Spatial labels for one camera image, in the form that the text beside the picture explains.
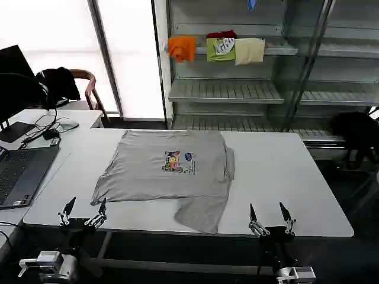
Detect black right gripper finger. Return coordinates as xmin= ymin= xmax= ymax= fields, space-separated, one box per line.
xmin=248 ymin=203 xmax=271 ymax=237
xmin=279 ymin=202 xmax=297 ymax=237

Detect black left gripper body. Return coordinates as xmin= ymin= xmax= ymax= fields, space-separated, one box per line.
xmin=60 ymin=217 xmax=97 ymax=256

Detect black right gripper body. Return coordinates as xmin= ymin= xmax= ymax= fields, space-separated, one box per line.
xmin=260 ymin=226 xmax=297 ymax=272

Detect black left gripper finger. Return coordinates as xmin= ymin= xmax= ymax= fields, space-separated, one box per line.
xmin=84 ymin=197 xmax=108 ymax=230
xmin=57 ymin=196 xmax=77 ymax=227

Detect grey printed t-shirt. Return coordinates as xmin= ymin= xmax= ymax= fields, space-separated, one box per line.
xmin=90 ymin=129 xmax=236 ymax=235

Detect dark grey laptop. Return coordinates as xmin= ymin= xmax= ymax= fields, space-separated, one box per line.
xmin=0 ymin=144 xmax=62 ymax=210

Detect white computer mouse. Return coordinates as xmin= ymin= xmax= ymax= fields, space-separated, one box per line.
xmin=58 ymin=120 xmax=80 ymax=133

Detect black monitor stand base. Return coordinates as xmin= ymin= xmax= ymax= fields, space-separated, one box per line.
xmin=0 ymin=121 xmax=37 ymax=143

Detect black bag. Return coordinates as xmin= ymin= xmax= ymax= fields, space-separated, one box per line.
xmin=329 ymin=111 xmax=379 ymax=171

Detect brown wooden chair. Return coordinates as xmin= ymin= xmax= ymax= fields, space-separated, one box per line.
xmin=68 ymin=69 xmax=111 ymax=122

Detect black jacket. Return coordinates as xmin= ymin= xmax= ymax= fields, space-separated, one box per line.
xmin=36 ymin=66 xmax=82 ymax=103

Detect grey metal shelf rack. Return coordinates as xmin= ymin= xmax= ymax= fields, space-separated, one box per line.
xmin=165 ymin=0 xmax=379 ymax=160

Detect black computer monitor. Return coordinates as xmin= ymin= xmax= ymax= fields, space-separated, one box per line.
xmin=0 ymin=44 xmax=50 ymax=125

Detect black floor cable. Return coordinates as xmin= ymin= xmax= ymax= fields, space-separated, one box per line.
xmin=0 ymin=219 xmax=19 ymax=252

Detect grey table frame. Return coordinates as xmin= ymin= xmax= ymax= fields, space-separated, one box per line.
xmin=91 ymin=232 xmax=281 ymax=279

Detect black desk cables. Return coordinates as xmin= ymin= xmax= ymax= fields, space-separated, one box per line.
xmin=21 ymin=106 xmax=78 ymax=146

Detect grey window frame post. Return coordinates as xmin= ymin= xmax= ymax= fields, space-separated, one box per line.
xmin=88 ymin=0 xmax=125 ymax=120

